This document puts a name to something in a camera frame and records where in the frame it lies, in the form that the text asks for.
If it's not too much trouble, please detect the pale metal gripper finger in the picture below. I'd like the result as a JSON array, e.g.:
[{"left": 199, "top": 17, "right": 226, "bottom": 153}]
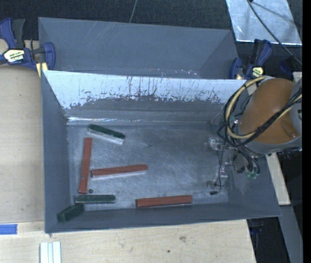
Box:
[
  {"left": 206, "top": 165, "right": 229, "bottom": 188},
  {"left": 206, "top": 136, "right": 230, "bottom": 152}
]

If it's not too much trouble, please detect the grey metal bin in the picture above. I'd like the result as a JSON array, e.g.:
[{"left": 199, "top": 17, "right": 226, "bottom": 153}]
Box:
[{"left": 37, "top": 16, "right": 284, "bottom": 234}]

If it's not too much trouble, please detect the red-brown flat block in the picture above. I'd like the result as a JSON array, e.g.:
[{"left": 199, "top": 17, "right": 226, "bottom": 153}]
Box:
[
  {"left": 135, "top": 195, "right": 193, "bottom": 209},
  {"left": 78, "top": 137, "right": 93, "bottom": 195},
  {"left": 90, "top": 164, "right": 149, "bottom": 179}
]

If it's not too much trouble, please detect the dark green flat block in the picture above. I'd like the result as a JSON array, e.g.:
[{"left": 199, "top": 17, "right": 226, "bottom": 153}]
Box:
[
  {"left": 56, "top": 203, "right": 86, "bottom": 224},
  {"left": 75, "top": 194, "right": 117, "bottom": 204},
  {"left": 87, "top": 123, "right": 126, "bottom": 145}
]

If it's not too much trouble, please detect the pale wood flat board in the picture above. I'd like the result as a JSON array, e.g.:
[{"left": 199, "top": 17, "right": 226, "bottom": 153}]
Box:
[{"left": 0, "top": 66, "right": 46, "bottom": 225}]

